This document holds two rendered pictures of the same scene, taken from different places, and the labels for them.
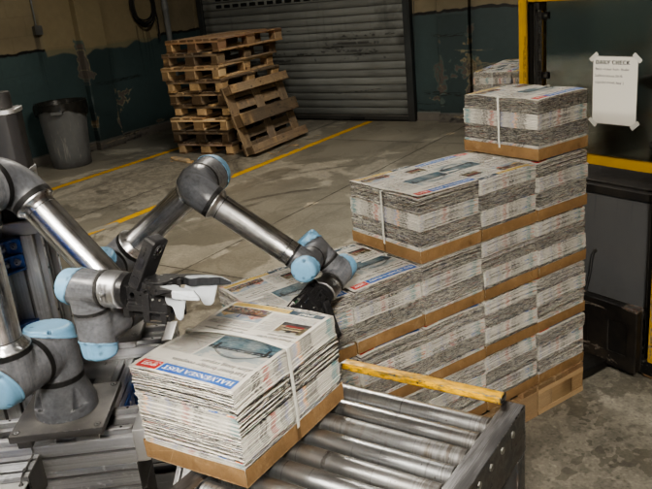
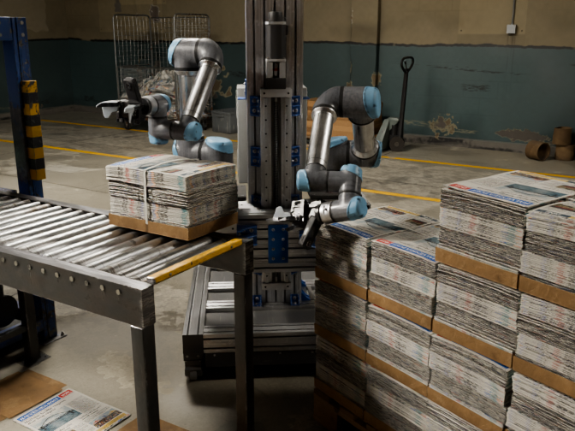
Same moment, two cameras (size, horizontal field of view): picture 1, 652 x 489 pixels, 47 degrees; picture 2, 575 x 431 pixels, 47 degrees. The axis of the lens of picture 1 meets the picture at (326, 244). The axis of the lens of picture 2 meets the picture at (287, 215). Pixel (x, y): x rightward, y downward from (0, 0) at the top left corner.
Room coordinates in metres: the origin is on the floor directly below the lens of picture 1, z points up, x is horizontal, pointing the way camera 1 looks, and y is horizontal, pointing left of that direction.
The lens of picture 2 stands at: (1.82, -2.17, 1.50)
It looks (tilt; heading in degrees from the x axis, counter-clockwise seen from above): 16 degrees down; 87
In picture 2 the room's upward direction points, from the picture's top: straight up
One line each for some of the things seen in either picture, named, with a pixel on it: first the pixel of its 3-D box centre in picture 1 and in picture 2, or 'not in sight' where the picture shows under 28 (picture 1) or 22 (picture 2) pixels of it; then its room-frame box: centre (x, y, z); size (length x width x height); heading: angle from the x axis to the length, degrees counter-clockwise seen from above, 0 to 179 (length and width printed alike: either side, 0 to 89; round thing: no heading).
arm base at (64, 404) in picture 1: (63, 389); not in sight; (1.66, 0.68, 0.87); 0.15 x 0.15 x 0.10
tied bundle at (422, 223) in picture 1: (413, 212); (518, 226); (2.58, -0.32, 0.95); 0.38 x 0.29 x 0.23; 34
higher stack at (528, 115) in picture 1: (525, 248); not in sight; (2.90, -0.82, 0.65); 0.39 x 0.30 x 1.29; 33
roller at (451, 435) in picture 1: (387, 421); (166, 260); (1.52, -0.10, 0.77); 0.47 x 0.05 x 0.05; 56
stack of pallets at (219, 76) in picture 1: (227, 89); not in sight; (9.25, 1.00, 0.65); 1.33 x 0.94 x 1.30; 150
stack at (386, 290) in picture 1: (393, 357); (466, 369); (2.50, -0.21, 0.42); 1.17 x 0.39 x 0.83; 123
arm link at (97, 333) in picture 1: (101, 328); (162, 130); (1.44, 0.48, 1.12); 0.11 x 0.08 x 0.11; 156
